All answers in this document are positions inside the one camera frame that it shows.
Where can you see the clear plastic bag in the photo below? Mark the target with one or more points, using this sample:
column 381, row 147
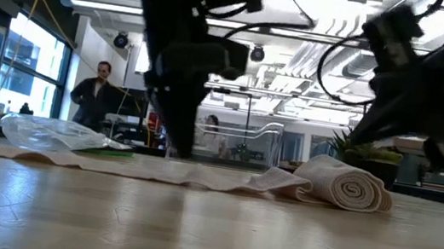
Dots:
column 53, row 134

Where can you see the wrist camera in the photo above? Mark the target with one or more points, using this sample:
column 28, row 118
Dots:
column 392, row 35
column 205, row 55

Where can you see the blue-framed window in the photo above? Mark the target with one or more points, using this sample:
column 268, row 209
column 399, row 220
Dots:
column 34, row 48

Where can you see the succulent in black pot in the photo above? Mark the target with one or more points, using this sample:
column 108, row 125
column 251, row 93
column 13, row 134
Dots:
column 376, row 162

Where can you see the person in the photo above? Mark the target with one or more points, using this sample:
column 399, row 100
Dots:
column 94, row 99
column 213, row 140

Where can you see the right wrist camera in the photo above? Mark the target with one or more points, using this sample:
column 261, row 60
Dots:
column 392, row 35

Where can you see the round black ceiling device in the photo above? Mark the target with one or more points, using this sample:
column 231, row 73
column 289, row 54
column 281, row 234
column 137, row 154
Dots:
column 257, row 53
column 120, row 40

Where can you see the ceiling light bar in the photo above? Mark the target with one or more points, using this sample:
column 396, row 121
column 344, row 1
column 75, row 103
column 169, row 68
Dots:
column 108, row 6

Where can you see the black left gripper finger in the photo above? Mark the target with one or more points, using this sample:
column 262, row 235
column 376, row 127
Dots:
column 166, row 108
column 189, row 111

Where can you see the clear plastic container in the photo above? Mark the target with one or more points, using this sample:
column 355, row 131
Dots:
column 245, row 145

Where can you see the white elastic bandage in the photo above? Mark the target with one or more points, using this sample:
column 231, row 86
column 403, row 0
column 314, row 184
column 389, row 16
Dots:
column 347, row 186

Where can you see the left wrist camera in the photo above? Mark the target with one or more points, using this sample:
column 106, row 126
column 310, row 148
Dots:
column 205, row 55

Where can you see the grey metal-frame table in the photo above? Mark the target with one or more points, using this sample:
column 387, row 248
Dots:
column 408, row 145

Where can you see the black monitor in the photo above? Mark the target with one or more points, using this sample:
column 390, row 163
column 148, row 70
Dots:
column 136, row 104

